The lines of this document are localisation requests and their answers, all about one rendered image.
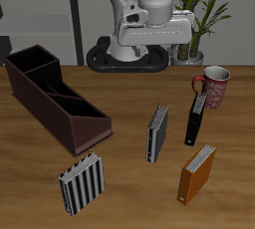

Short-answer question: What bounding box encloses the dark brown desk caddy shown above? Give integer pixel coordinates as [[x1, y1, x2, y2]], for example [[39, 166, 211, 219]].
[[2, 43, 116, 159]]

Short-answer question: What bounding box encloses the red patterned mug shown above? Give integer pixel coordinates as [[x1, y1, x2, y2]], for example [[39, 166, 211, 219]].
[[191, 65, 232, 111]]

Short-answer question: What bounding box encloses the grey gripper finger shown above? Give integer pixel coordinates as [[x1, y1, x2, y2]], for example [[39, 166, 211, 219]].
[[132, 45, 149, 58], [163, 44, 174, 55]]

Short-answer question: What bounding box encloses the white shelf unit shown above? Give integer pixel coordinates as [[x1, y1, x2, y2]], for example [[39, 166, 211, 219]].
[[0, 0, 80, 67]]

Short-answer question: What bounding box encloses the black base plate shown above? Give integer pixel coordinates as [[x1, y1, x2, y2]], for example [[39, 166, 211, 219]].
[[86, 36, 170, 74]]

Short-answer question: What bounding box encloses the dark vertical post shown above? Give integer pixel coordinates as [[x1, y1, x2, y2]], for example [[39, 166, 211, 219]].
[[67, 0, 85, 67]]

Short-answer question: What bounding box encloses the orange book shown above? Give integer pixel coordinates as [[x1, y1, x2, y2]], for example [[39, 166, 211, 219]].
[[176, 141, 218, 207]]

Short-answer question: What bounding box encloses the green pot plant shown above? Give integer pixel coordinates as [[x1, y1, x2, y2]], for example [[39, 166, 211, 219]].
[[169, 0, 236, 68]]

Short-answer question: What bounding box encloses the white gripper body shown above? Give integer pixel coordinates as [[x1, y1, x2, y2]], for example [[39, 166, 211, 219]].
[[117, 9, 196, 48]]

